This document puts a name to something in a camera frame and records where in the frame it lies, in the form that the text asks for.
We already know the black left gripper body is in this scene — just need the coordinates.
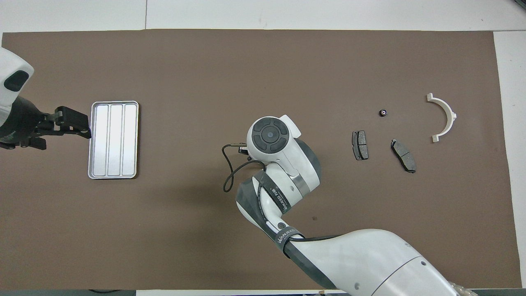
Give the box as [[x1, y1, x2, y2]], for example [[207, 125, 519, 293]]
[[0, 97, 63, 150]]

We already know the silver ribbed metal tray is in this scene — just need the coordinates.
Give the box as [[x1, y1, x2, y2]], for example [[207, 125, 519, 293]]
[[88, 101, 139, 180]]

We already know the brown table mat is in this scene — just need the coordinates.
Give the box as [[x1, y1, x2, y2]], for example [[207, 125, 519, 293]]
[[0, 29, 522, 290]]

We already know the short dark brake pad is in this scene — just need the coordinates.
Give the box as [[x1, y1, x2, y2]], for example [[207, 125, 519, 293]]
[[352, 130, 369, 161]]

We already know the long dark brake pad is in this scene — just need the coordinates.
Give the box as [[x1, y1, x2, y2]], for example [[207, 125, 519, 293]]
[[390, 139, 417, 173]]

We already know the white semicircular bracket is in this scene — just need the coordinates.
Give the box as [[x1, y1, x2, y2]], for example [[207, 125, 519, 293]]
[[426, 93, 457, 143]]

